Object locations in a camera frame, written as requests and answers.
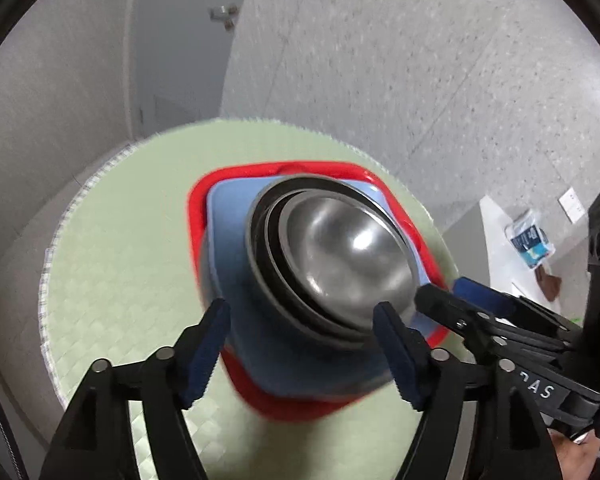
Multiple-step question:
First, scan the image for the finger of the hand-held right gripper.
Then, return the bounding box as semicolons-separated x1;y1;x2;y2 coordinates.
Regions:
414;284;567;362
452;276;584;342

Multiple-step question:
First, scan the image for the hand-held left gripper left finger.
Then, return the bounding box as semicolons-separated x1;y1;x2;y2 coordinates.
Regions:
39;298;232;480

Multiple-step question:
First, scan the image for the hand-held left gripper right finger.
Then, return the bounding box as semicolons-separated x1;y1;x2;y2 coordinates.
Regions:
371;301;564;480

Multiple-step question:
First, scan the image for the small steel bowl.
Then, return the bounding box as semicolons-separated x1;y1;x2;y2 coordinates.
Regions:
258;185;418;342
272;191;417;332
283;194;417;324

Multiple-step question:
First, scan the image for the blue plastic tray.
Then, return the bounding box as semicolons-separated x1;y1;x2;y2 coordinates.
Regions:
204;176;442;397

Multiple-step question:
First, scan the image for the stack of steel bowls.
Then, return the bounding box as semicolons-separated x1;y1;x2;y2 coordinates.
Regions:
243;173;422;352

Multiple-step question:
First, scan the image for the red plastic basin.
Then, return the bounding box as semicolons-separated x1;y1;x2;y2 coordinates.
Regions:
187;161;454;424

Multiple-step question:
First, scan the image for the person's right hand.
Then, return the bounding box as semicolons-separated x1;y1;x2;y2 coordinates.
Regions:
550;430;600;480

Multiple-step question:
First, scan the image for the white sink counter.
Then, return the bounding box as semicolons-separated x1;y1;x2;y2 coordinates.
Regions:
440;194;595;342

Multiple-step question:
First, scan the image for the brown cloth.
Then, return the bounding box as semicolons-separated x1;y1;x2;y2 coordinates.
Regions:
536;267;564;302

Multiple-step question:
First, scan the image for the blue white tissue pack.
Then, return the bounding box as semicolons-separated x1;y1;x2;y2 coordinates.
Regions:
504;208;557;269

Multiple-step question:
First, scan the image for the green woven table mat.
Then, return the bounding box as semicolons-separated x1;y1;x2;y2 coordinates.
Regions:
42;117;462;480

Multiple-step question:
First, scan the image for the grey door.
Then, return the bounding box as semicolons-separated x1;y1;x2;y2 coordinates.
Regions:
124;0;262;142

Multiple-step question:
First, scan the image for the white wall socket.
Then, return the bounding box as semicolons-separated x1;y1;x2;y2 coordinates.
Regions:
558;187;589;224

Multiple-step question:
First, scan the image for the metal door handle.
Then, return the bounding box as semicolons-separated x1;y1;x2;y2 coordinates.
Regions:
209;3;239;29

